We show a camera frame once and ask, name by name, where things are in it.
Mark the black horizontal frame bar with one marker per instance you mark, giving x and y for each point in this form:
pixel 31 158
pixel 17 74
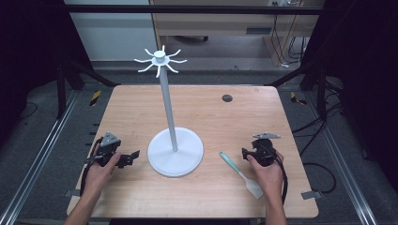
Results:
pixel 187 9

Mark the person's left hand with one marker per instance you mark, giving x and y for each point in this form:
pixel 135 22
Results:
pixel 98 176

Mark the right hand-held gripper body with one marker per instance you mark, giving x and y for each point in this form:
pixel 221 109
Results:
pixel 263 151

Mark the white cabinet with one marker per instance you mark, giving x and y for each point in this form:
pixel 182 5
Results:
pixel 112 34

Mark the wooden office desk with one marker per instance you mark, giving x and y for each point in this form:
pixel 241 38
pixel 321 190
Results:
pixel 219 26

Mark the person's right hand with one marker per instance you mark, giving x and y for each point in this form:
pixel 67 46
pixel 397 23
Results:
pixel 270 179

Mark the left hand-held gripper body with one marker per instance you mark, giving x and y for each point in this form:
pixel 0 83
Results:
pixel 109 142

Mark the aluminium floor rail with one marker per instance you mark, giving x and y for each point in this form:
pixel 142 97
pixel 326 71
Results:
pixel 341 162
pixel 34 162

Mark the black frame strut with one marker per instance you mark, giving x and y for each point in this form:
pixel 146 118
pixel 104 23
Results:
pixel 78 75
pixel 308 78

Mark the grey metal table bracket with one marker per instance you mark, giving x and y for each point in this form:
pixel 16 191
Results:
pixel 311 195
pixel 71 192

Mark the yellow black hazard tape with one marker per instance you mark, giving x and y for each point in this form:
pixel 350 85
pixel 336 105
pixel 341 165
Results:
pixel 95 98
pixel 296 98

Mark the white utensil hanging rack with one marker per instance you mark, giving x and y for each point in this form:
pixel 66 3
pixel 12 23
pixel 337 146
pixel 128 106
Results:
pixel 175 150

